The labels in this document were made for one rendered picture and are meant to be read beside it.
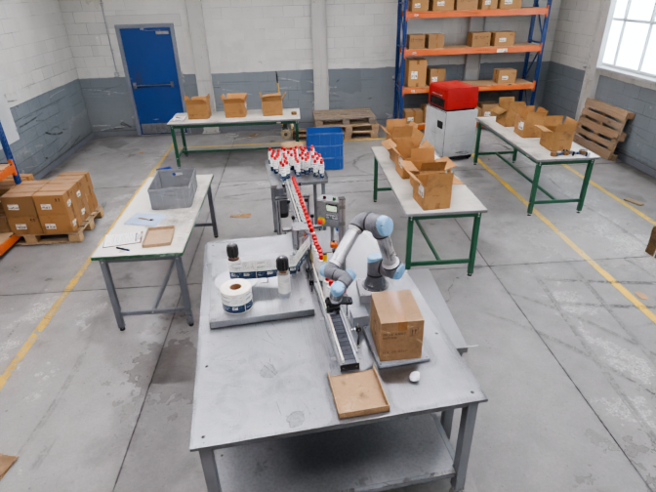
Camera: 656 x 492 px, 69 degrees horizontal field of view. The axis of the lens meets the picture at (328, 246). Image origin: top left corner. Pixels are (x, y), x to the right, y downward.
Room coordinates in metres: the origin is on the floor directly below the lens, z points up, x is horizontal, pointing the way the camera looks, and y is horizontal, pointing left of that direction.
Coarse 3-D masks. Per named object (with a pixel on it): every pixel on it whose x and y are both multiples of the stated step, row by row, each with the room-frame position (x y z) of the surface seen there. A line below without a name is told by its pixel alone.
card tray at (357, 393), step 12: (360, 372) 1.99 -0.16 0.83; (372, 372) 1.98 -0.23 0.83; (336, 384) 1.90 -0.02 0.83; (348, 384) 1.90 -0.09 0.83; (360, 384) 1.90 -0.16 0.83; (372, 384) 1.90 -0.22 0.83; (336, 396) 1.81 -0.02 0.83; (348, 396) 1.81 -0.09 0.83; (360, 396) 1.81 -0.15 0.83; (372, 396) 1.81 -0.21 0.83; (384, 396) 1.79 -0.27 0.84; (336, 408) 1.73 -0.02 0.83; (348, 408) 1.73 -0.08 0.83; (360, 408) 1.73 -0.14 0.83; (372, 408) 1.70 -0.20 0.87; (384, 408) 1.71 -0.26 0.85
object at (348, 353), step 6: (318, 288) 2.81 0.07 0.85; (336, 318) 2.42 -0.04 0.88; (336, 324) 2.36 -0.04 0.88; (342, 324) 2.36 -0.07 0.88; (336, 330) 2.30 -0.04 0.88; (342, 330) 2.30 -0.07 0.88; (342, 336) 2.24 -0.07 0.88; (342, 342) 2.19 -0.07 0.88; (348, 342) 2.19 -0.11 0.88; (342, 348) 2.13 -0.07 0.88; (348, 348) 2.13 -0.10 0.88; (348, 354) 2.08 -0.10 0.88; (348, 360) 2.03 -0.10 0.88; (354, 360) 2.03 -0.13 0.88
